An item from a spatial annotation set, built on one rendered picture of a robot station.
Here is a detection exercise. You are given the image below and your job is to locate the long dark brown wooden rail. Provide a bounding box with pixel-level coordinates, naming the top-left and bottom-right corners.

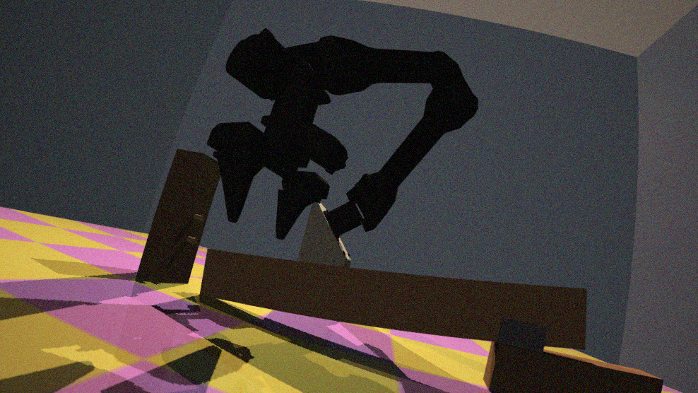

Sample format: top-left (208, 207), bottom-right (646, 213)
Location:
top-left (199, 249), bottom-right (587, 350)

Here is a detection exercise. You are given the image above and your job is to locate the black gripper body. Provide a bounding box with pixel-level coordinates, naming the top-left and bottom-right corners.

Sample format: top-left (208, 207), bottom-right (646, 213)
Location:
top-left (207, 107), bottom-right (330, 199)

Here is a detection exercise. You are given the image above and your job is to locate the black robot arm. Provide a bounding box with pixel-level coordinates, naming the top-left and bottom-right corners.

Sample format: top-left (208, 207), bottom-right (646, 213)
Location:
top-left (226, 28), bottom-right (478, 239)

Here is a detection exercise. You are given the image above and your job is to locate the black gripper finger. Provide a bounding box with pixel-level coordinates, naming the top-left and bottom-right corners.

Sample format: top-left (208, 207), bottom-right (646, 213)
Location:
top-left (276, 189), bottom-right (321, 240)
top-left (213, 151), bottom-right (267, 223)

